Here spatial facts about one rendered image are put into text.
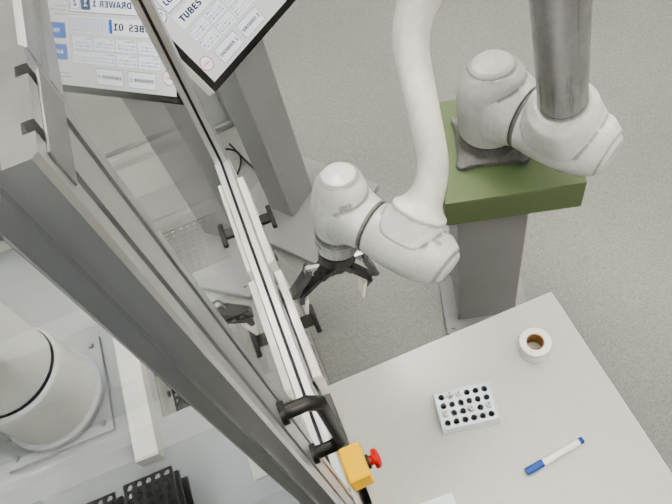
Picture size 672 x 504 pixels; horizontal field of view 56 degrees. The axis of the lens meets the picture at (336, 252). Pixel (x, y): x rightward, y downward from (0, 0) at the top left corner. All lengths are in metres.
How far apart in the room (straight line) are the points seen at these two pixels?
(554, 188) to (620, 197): 1.11
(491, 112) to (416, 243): 0.52
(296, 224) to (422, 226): 1.61
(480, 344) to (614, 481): 0.39
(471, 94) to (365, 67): 1.78
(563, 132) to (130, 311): 1.14
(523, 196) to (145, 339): 1.33
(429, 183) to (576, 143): 0.45
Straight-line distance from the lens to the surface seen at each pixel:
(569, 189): 1.67
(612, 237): 2.63
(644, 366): 2.41
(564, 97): 1.34
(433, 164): 1.09
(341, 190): 1.11
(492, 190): 1.64
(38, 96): 0.33
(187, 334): 0.42
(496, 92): 1.51
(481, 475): 1.44
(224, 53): 1.93
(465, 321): 2.38
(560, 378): 1.52
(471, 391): 1.45
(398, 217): 1.09
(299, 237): 2.62
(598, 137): 1.46
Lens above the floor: 2.17
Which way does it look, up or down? 57 degrees down
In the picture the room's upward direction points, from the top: 18 degrees counter-clockwise
